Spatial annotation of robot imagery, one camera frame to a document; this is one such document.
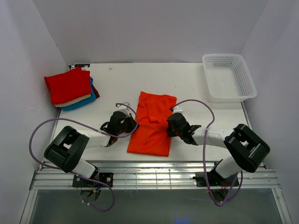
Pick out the folded maroon t-shirt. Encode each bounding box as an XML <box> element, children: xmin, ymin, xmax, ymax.
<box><xmin>92</xmin><ymin>84</ymin><xmax>100</xmax><ymax>98</ymax></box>

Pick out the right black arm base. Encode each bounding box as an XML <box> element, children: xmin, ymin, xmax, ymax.
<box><xmin>192</xmin><ymin>172</ymin><xmax>235</xmax><ymax>187</ymax></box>

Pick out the orange t-shirt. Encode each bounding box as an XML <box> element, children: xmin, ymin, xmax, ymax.
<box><xmin>127</xmin><ymin>91</ymin><xmax>177</xmax><ymax>157</ymax></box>

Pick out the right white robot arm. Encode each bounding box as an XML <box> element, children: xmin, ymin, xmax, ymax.
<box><xmin>167</xmin><ymin>112</ymin><xmax>271</xmax><ymax>185</ymax></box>

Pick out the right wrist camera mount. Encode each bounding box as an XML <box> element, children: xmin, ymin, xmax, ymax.
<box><xmin>171</xmin><ymin>105</ymin><xmax>183</xmax><ymax>114</ymax></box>

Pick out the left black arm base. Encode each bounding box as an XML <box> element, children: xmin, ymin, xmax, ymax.
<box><xmin>72</xmin><ymin>171</ymin><xmax>114</xmax><ymax>188</ymax></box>

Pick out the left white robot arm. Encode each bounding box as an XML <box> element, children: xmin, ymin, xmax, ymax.
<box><xmin>44</xmin><ymin>110</ymin><xmax>139</xmax><ymax>187</ymax></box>

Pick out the aluminium rail frame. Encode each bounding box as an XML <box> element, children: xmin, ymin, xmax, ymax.
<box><xmin>30</xmin><ymin>162</ymin><xmax>280</xmax><ymax>190</ymax></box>

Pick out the folded red t-shirt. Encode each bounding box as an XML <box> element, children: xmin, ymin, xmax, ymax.
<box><xmin>44</xmin><ymin>67</ymin><xmax>92</xmax><ymax>105</ymax></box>

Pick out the white plastic basket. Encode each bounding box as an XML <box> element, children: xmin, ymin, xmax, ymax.
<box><xmin>202</xmin><ymin>54</ymin><xmax>257</xmax><ymax>103</ymax></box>

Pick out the blue label sticker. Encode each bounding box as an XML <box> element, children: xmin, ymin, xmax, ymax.
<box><xmin>69</xmin><ymin>63</ymin><xmax>90</xmax><ymax>70</ymax></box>

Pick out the folded beige t-shirt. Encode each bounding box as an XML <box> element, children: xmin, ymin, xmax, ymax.
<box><xmin>55</xmin><ymin>94</ymin><xmax>91</xmax><ymax>108</ymax></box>

